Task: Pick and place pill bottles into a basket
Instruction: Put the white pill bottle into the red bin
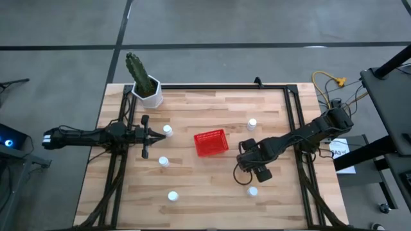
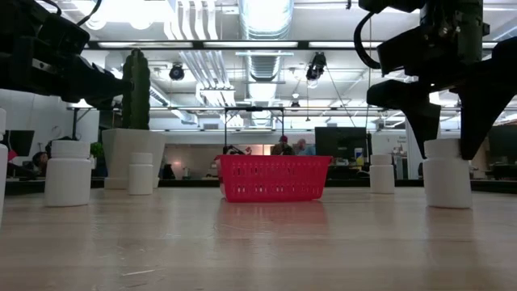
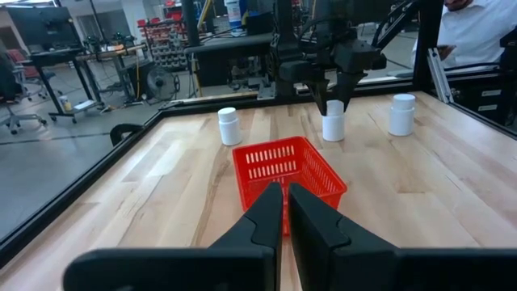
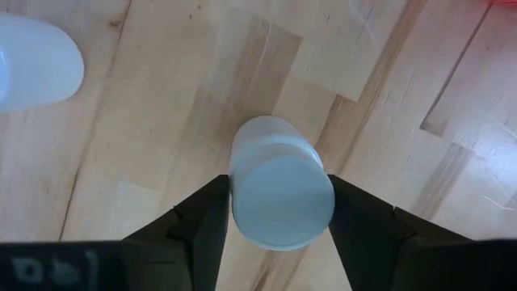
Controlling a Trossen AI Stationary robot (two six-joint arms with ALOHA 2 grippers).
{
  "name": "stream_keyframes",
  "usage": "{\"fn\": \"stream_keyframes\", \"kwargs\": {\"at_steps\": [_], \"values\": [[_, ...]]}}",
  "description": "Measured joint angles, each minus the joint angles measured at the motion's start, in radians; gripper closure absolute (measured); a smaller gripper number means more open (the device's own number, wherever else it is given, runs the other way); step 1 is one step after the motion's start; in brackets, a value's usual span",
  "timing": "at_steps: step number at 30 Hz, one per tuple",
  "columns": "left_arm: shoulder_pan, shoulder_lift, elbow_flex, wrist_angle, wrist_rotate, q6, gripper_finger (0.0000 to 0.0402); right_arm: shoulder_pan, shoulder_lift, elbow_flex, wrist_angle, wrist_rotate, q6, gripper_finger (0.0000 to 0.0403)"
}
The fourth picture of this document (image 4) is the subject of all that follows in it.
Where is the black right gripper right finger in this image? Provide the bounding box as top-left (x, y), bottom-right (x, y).
top-left (327, 174), bottom-right (472, 291)

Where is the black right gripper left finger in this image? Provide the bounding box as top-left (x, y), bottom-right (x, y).
top-left (120, 174), bottom-right (232, 291)

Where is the white pill bottle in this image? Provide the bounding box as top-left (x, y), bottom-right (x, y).
top-left (0, 11), bottom-right (86, 113)
top-left (228, 115), bottom-right (336, 252)

